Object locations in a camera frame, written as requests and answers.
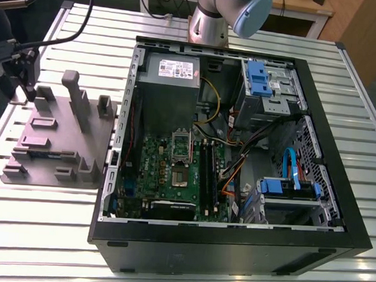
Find brown wooden cabinet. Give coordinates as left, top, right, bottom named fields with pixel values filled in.
left=315, top=0, right=376, bottom=86

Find black open PC case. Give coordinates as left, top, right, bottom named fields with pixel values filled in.
left=85, top=32, right=376, bottom=282

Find red black twisted wire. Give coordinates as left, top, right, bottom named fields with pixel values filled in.
left=126, top=107, right=140, bottom=164

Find blue data wire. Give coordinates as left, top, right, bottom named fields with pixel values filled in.
left=280, top=146, right=303, bottom=192

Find blue RAM stick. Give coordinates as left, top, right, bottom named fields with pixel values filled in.
left=27, top=150, right=64, bottom=160

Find black cable bundle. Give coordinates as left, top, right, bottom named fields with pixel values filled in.
left=219, top=109, right=305, bottom=184

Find loose black cable with plug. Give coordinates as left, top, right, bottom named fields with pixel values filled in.
left=134, top=0, right=175, bottom=22

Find blue plastic drive carrier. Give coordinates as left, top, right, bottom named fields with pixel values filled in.
left=245, top=60, right=275, bottom=98

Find yellow power wire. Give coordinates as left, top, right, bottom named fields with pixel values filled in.
left=193, top=76, right=223, bottom=128

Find dark installed RAM stick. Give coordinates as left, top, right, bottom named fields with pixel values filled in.
left=202, top=140, right=224, bottom=214

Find black RAM slot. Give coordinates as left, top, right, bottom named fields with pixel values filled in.
left=195, top=138, right=212, bottom=215

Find metal socket cover frame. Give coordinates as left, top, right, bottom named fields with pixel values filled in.
left=170, top=128, right=193, bottom=166

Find perforated metal disk bay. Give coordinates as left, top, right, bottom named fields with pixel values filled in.
left=240, top=175, right=345, bottom=231

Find thin wire locking lever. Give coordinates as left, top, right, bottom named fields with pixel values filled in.
left=188, top=130, right=196, bottom=168

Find black graphics card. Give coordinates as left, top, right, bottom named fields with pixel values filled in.
left=140, top=198, right=198, bottom=222

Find grey power supply white label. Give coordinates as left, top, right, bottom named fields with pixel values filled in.
left=133, top=50, right=203, bottom=139

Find green motherboard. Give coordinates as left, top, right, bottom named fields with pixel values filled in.
left=116, top=124, right=237, bottom=224

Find grey parts rack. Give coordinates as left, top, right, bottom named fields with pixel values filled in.
left=0, top=65, right=121, bottom=191

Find black camera cable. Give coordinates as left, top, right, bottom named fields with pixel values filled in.
left=16, top=0, right=95, bottom=55

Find grey metal drive cage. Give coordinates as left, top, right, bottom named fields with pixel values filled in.
left=233, top=57, right=310, bottom=133

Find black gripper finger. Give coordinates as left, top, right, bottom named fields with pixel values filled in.
left=21, top=49, right=41, bottom=103

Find hard disk in blue carrier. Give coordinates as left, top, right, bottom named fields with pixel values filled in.
left=256, top=177, right=324, bottom=201

